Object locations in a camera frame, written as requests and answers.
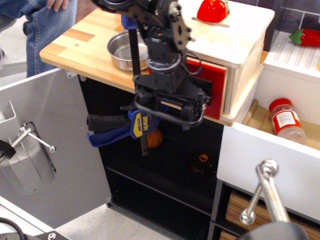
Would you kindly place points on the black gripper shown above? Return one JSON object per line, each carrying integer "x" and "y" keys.
{"x": 191, "y": 113}

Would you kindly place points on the black metal drawer handle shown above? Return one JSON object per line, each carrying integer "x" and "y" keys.
{"x": 192, "y": 90}

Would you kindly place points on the red front wooden drawer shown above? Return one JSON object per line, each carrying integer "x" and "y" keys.
{"x": 204, "y": 70}

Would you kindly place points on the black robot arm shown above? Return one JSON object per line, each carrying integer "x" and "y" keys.
{"x": 161, "y": 26}

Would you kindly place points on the white wooden box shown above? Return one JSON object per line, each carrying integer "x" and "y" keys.
{"x": 236, "y": 45}

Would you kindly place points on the person's hand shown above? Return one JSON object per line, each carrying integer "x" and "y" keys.
{"x": 56, "y": 5}

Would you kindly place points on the blue Irwin bar clamp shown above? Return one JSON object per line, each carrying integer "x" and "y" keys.
{"x": 110, "y": 129}

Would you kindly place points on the small orange toy pumpkin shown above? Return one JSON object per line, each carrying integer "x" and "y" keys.
{"x": 155, "y": 139}

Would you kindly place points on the dark round stove knob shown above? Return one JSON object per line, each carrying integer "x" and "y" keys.
{"x": 203, "y": 163}

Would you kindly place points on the black cabinet with shelves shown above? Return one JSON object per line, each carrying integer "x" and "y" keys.
{"x": 161, "y": 189}

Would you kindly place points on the stainless steel pot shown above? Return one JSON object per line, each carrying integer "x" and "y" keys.
{"x": 120, "y": 50}

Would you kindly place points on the red toy bell pepper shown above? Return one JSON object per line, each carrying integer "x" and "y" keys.
{"x": 213, "y": 10}

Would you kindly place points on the wooden counter board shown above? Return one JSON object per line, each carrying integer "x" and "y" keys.
{"x": 83, "y": 50}

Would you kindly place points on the silver clamp screw right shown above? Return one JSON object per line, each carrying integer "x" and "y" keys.
{"x": 266, "y": 171}

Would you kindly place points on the silver clamp screw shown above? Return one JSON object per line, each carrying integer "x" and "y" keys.
{"x": 266, "y": 171}
{"x": 28, "y": 132}

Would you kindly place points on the red lid spice bottle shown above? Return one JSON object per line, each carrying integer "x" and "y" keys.
{"x": 286, "y": 122}

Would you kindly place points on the white sink unit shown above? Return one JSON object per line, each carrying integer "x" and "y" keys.
{"x": 291, "y": 71}

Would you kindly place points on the grey cabinet door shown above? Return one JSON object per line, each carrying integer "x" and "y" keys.
{"x": 54, "y": 102}

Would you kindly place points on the silver clamp screw left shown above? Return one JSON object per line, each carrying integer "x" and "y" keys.
{"x": 28, "y": 132}

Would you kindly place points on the person in blue jeans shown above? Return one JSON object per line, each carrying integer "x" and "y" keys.
{"x": 44, "y": 26}

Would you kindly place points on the red toy chili pepper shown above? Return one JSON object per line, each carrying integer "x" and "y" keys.
{"x": 306, "y": 38}

